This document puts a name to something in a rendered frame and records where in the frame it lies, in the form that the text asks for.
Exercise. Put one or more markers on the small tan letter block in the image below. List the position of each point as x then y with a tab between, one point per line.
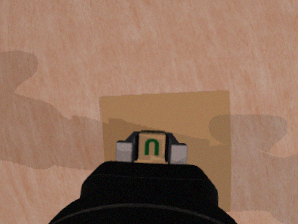
151	145

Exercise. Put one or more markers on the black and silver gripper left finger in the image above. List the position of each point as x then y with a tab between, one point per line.
127	151

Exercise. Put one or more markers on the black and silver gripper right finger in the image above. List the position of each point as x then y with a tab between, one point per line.
175	152

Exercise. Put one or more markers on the tan flat mat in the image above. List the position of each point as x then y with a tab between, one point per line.
199	119

